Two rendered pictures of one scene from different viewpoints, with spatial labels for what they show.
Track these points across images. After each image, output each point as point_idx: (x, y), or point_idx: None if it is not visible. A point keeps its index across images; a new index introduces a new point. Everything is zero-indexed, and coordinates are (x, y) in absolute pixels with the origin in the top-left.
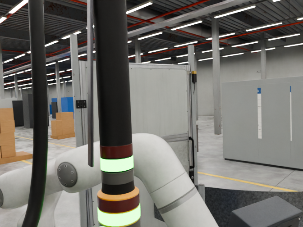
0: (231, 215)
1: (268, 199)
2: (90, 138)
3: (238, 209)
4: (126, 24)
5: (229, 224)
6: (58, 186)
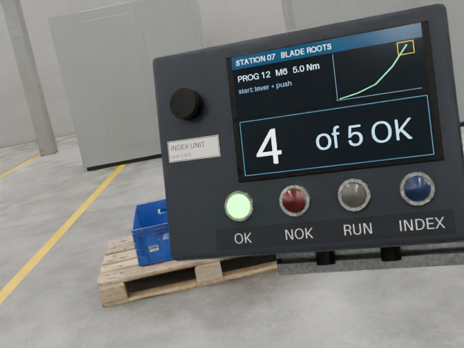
0: (447, 21)
1: (216, 45)
2: None
3: (401, 10)
4: None
5: (453, 72)
6: None
